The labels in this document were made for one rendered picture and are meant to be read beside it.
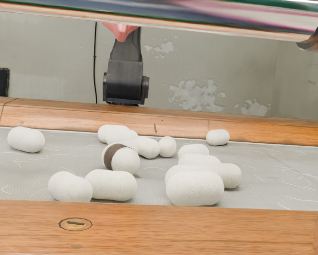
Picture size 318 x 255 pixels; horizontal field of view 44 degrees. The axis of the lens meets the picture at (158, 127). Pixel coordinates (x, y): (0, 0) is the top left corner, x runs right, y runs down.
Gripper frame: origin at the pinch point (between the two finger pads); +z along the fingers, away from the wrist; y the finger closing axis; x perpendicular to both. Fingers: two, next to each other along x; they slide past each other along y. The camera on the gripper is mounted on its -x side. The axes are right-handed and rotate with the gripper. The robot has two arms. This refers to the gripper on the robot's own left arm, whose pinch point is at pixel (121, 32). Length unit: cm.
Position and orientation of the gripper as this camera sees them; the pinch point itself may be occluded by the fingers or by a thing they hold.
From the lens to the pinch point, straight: 43.0
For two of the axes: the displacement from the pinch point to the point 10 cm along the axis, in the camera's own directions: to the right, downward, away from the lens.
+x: -1.6, 6.5, 7.4
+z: 0.5, 7.6, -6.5
